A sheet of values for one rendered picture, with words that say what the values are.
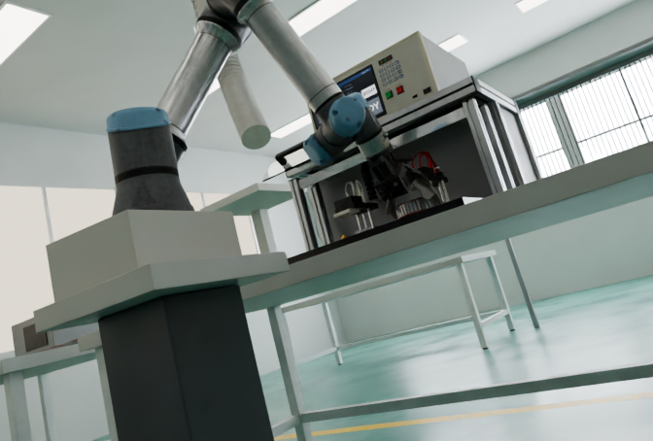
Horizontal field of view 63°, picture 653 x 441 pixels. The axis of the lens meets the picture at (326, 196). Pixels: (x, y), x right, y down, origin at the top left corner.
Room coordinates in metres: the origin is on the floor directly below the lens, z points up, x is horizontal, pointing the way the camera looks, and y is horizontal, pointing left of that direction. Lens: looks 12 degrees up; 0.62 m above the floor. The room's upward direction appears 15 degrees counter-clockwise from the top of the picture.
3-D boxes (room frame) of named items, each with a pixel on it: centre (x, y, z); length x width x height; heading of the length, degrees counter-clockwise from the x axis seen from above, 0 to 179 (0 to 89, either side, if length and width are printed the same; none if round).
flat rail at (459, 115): (1.54, -0.17, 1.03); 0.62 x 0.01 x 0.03; 57
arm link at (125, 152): (0.97, 0.32, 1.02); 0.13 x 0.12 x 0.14; 17
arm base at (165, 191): (0.97, 0.32, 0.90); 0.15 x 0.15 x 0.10
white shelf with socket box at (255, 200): (2.43, 0.33, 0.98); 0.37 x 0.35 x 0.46; 57
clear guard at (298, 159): (1.53, -0.03, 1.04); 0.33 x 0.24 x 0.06; 147
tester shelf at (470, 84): (1.73, -0.29, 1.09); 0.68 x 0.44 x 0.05; 57
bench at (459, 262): (5.33, -0.28, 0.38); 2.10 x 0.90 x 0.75; 57
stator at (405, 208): (1.39, -0.22, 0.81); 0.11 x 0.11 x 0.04
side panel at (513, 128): (1.62, -0.61, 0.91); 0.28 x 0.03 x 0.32; 147
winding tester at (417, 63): (1.72, -0.30, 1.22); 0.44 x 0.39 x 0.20; 57
